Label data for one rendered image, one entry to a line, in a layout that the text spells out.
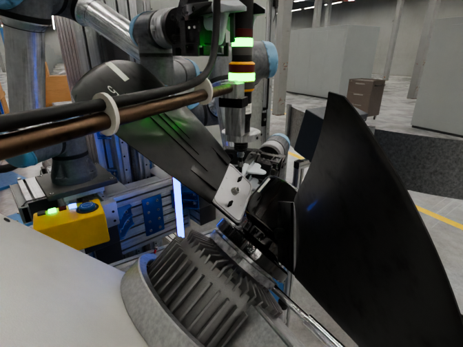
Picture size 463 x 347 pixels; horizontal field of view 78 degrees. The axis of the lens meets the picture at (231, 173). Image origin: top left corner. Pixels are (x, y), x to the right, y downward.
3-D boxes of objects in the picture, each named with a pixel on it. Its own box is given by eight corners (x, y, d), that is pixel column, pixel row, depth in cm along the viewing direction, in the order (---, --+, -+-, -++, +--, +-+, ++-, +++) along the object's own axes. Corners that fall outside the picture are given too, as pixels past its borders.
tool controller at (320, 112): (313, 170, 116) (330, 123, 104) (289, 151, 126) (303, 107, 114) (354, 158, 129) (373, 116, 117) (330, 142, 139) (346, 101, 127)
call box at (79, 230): (43, 266, 71) (32, 230, 67) (43, 245, 79) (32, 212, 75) (111, 245, 79) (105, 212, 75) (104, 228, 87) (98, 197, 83)
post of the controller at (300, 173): (295, 206, 122) (299, 162, 114) (290, 203, 124) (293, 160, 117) (300, 204, 123) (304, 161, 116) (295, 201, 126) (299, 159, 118)
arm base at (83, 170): (47, 176, 106) (40, 150, 102) (90, 166, 115) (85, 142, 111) (57, 189, 96) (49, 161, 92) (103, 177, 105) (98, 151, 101)
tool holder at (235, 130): (249, 148, 46) (251, 84, 42) (209, 143, 49) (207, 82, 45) (265, 134, 54) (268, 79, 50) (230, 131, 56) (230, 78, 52)
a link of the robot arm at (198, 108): (171, 127, 134) (169, 98, 129) (198, 124, 140) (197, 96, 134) (179, 133, 124) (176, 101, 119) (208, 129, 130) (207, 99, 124)
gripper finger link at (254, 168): (261, 175, 64) (271, 162, 73) (237, 168, 66) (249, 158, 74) (259, 187, 66) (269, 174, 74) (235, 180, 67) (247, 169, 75)
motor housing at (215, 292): (264, 400, 45) (315, 331, 47) (162, 380, 31) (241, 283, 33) (199, 301, 63) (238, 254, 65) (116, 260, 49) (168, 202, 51)
